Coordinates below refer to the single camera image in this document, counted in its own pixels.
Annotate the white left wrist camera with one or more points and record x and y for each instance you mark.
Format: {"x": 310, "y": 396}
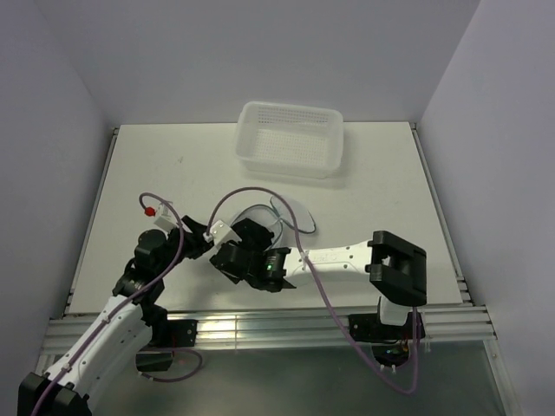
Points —
{"x": 162, "y": 217}

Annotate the aluminium extrusion rail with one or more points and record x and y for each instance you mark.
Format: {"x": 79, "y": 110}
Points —
{"x": 305, "y": 328}

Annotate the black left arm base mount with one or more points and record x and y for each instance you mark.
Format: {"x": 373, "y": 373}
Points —
{"x": 174, "y": 333}

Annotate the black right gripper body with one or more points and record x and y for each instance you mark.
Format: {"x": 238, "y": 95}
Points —
{"x": 248, "y": 241}

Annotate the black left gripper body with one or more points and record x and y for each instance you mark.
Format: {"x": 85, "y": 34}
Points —
{"x": 193, "y": 247}

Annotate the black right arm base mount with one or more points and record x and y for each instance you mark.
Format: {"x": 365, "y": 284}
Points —
{"x": 367, "y": 328}

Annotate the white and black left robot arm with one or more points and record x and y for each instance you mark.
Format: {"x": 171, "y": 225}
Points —
{"x": 129, "y": 322}

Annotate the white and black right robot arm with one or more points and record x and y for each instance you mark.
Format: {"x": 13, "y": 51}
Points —
{"x": 394, "y": 266}

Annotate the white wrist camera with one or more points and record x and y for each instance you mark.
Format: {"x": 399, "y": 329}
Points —
{"x": 162, "y": 217}
{"x": 220, "y": 233}

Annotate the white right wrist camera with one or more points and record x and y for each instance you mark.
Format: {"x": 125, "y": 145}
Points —
{"x": 220, "y": 233}

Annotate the white perforated plastic basket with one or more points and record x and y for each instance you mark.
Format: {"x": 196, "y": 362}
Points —
{"x": 289, "y": 139}

